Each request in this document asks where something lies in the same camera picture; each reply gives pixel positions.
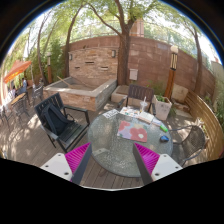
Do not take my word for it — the blue computer mouse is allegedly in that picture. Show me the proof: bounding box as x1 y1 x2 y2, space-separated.
160 135 169 142

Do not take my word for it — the grey metal chair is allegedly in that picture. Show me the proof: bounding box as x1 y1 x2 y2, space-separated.
13 98 30 123

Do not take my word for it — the black metal mesh chair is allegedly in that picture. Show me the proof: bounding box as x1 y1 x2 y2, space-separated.
169 125 205 166

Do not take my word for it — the floral mouse pad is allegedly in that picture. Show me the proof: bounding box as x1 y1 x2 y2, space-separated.
117 121 147 142

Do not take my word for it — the tall wooden lamp post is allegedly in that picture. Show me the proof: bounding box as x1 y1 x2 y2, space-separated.
164 45 178 99

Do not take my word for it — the orange patio umbrella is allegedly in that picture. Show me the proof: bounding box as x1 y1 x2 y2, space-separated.
4 60 31 83

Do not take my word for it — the large tree trunk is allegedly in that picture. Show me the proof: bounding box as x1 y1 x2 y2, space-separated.
117 20 130 85

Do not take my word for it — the open book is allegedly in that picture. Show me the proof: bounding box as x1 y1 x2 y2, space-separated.
138 112 154 123

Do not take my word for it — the black backpack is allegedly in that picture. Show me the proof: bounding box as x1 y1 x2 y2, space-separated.
42 104 74 135

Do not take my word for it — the curved wooden bench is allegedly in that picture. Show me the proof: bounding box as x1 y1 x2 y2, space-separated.
185 91 224 160

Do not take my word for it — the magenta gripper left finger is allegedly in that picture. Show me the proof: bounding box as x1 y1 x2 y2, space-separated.
65 143 92 185

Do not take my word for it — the black wooden armchair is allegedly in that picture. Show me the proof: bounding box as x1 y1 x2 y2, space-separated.
34 93 90 153

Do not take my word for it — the round glass patio table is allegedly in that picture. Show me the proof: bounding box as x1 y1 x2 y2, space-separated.
88 112 173 177

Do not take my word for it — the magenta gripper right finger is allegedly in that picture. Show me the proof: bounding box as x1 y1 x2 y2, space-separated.
133 143 160 185

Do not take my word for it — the dark slatted chair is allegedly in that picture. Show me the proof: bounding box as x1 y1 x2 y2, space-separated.
117 84 156 115

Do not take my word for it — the white square planter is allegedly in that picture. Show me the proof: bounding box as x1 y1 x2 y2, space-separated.
153 95 172 120

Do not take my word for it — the black and white booklet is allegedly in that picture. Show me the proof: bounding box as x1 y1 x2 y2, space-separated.
103 109 119 119

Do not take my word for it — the plastic cup with straw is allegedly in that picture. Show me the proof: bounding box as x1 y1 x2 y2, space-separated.
140 96 148 113

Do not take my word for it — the stone fountain basin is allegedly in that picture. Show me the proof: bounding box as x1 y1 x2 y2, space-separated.
44 77 117 111

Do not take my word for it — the green highlighter marker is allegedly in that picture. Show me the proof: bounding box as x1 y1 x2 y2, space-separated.
160 125 168 132

